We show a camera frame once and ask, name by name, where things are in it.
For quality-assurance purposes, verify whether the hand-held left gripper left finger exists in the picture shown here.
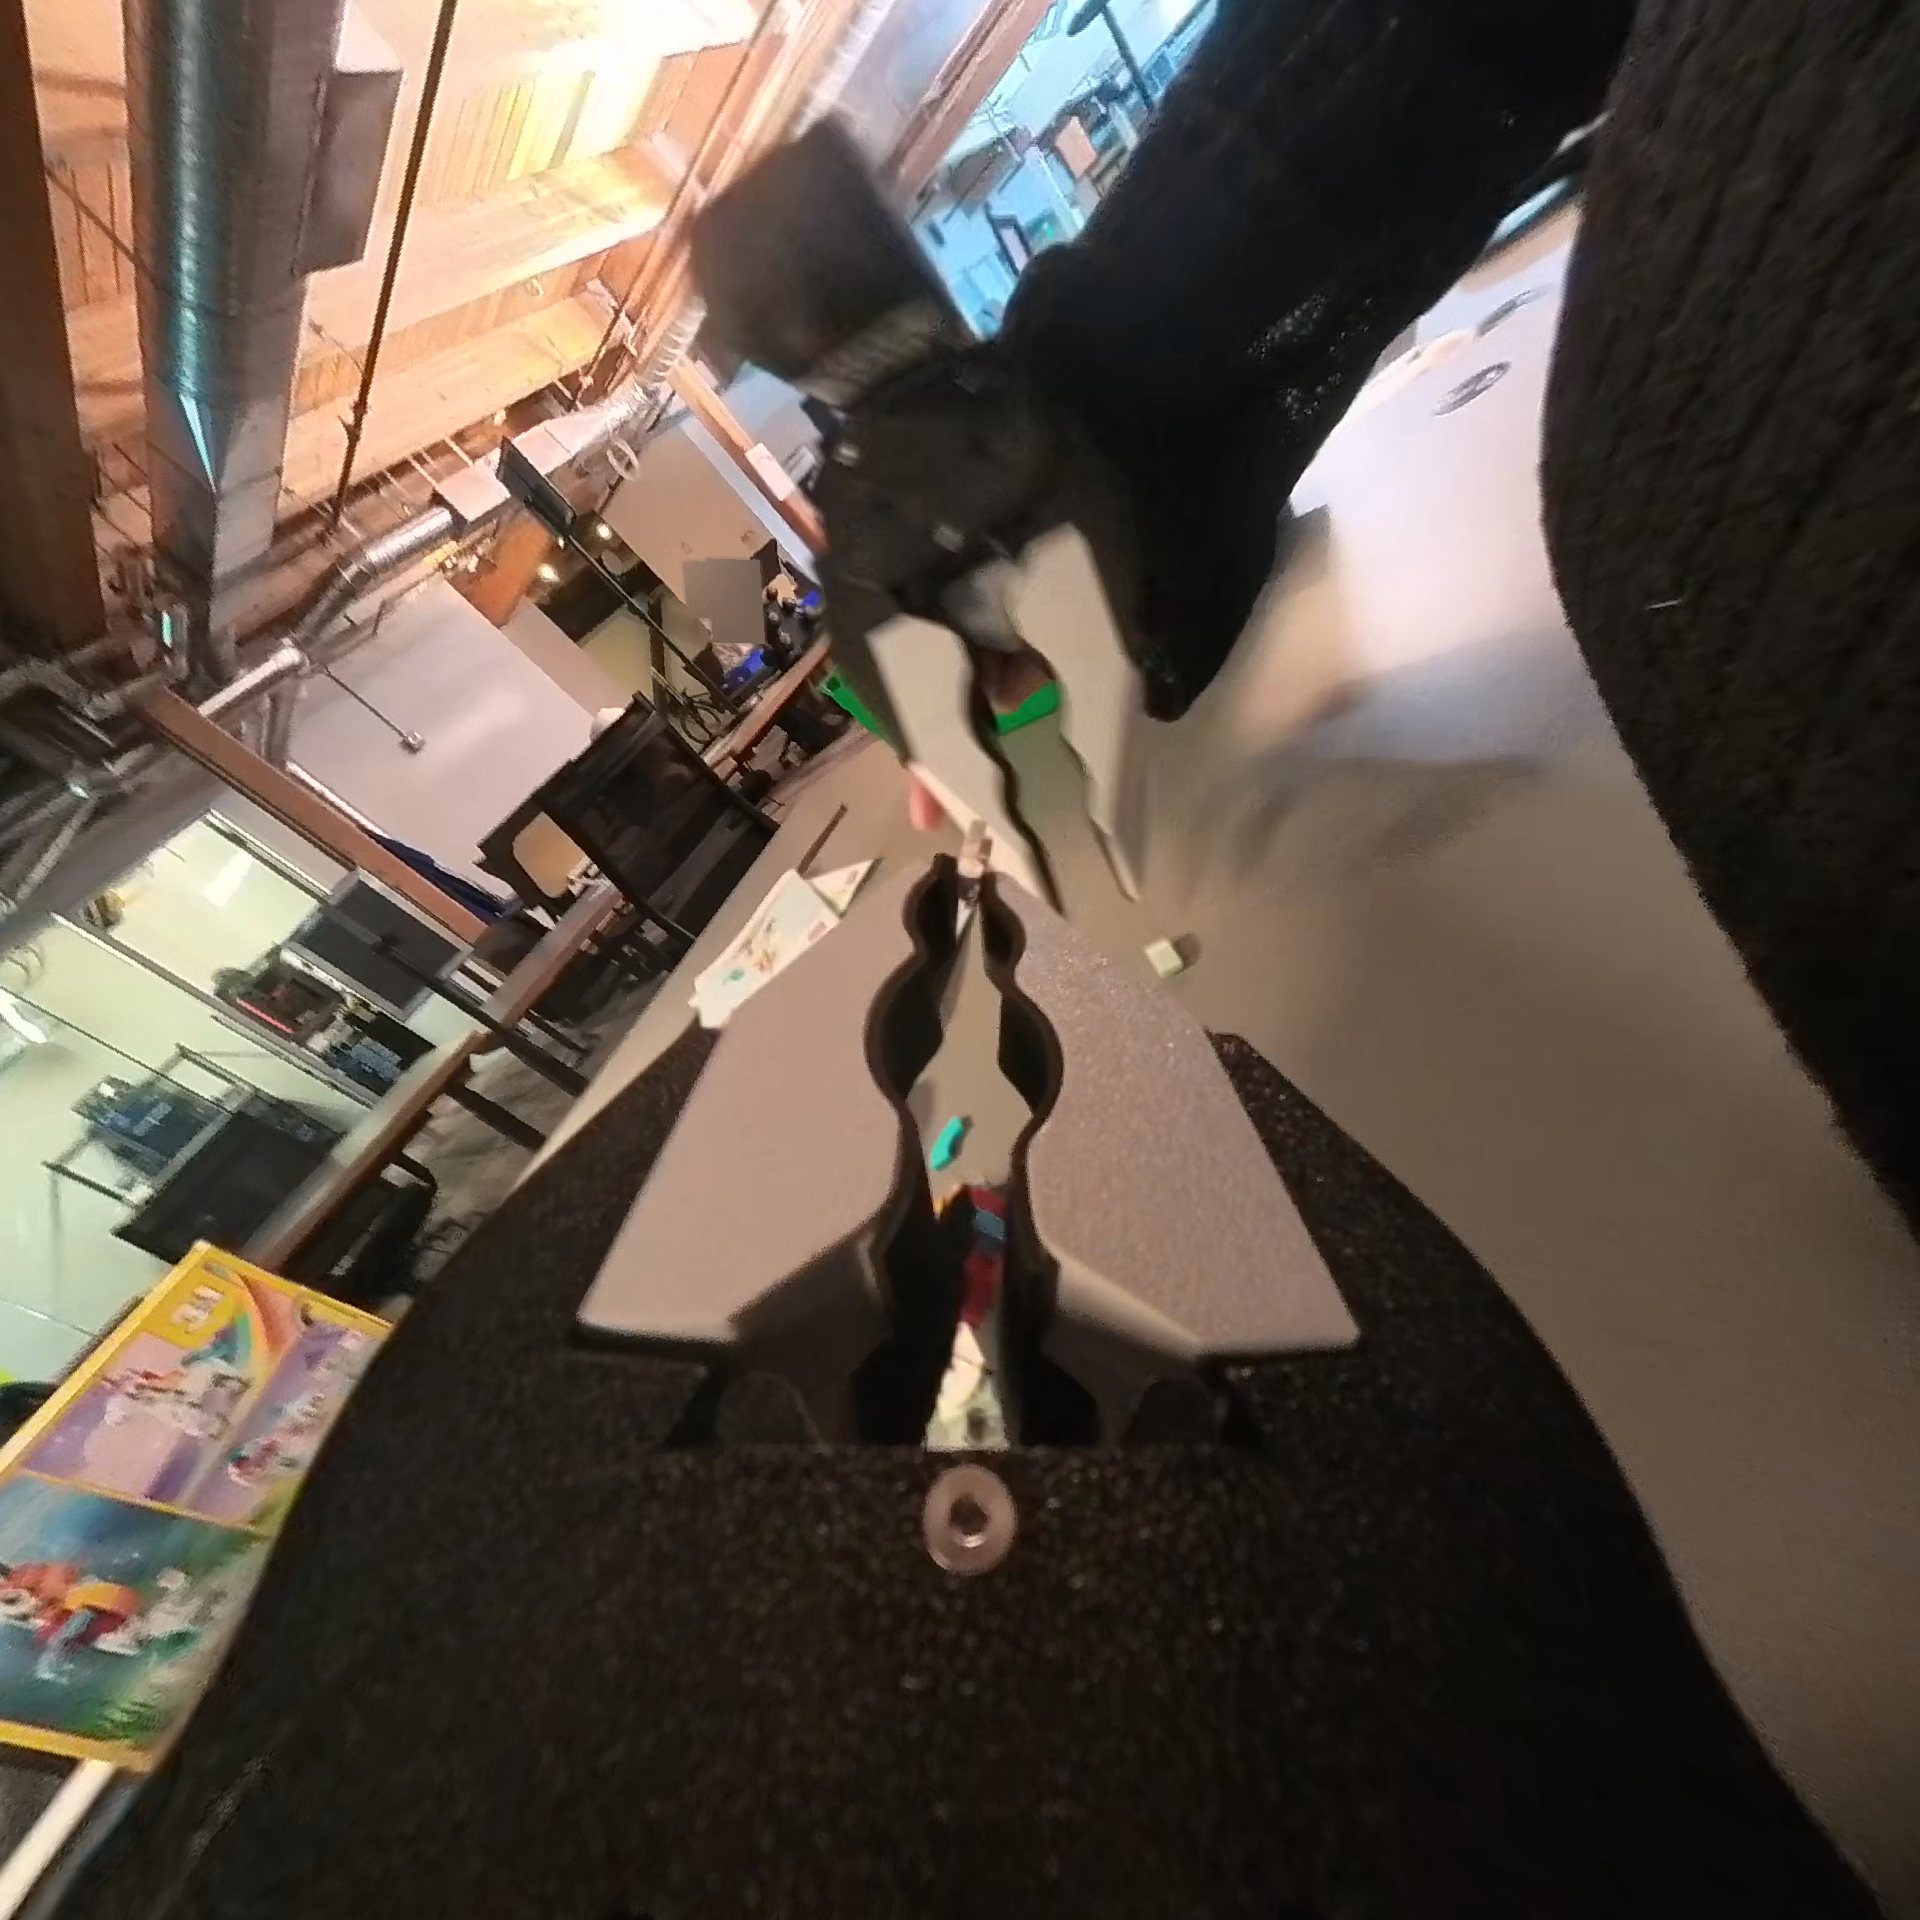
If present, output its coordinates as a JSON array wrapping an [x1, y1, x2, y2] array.
[[573, 854, 969, 1413]]

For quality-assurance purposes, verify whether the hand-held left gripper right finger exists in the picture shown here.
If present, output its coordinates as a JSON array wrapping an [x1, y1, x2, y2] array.
[[979, 896, 1364, 1413]]

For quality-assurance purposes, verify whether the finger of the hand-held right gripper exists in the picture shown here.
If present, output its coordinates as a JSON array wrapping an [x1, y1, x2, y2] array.
[[865, 600, 1070, 922], [1016, 522, 1145, 906]]

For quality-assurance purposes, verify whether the person's right forearm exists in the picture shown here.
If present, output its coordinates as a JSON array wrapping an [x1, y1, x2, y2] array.
[[997, 0, 1644, 725]]

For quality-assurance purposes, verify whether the multicoloured lego model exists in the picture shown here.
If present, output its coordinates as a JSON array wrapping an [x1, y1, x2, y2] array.
[[934, 1180, 1016, 1340]]

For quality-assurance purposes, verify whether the yellow lego set box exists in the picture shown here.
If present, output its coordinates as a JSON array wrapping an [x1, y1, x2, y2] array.
[[0, 1242, 396, 1777]]

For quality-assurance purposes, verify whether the green box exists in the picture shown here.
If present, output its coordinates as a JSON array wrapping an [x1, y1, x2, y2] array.
[[824, 672, 1068, 740]]

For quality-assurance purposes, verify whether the small instruction booklet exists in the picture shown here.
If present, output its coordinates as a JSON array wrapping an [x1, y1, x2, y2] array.
[[687, 854, 880, 1032]]

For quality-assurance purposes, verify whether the long brown table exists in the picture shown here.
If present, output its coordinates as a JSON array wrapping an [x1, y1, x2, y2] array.
[[240, 884, 632, 1280]]

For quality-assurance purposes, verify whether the black equipment cart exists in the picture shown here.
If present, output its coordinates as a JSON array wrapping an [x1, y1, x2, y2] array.
[[478, 692, 784, 942]]

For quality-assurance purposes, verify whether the hanging black monitor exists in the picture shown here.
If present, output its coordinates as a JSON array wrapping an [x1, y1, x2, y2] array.
[[497, 432, 585, 539]]

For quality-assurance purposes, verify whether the black office chair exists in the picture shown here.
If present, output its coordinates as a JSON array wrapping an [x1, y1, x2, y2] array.
[[270, 1153, 445, 1309]]

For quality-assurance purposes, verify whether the black equipment case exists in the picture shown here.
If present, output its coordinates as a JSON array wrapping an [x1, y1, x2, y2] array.
[[280, 872, 485, 1024]]

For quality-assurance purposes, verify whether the black cabinet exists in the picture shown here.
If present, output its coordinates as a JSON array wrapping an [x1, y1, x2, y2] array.
[[116, 1101, 357, 1270]]

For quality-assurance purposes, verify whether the flexible metal duct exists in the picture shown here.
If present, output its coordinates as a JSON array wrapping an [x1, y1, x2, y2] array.
[[211, 502, 455, 683]]

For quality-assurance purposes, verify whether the spiral metal air duct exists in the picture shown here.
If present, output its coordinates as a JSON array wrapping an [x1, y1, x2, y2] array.
[[132, 0, 349, 579]]

